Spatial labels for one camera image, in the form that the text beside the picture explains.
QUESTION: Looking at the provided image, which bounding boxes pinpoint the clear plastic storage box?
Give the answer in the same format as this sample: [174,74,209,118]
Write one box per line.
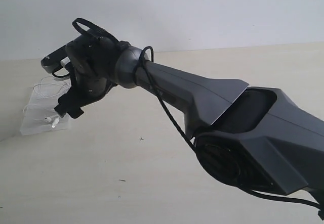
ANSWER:
[20,81,71,136]

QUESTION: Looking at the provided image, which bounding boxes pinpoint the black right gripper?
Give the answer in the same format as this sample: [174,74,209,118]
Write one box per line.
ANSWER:
[55,65,117,119]

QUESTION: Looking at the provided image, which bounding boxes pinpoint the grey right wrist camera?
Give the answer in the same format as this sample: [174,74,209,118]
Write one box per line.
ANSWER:
[40,44,73,78]

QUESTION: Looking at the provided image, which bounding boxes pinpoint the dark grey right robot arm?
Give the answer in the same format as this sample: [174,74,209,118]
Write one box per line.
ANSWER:
[56,37,323,195]

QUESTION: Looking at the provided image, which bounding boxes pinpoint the white wired earphones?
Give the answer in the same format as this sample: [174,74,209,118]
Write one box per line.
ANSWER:
[22,76,71,128]

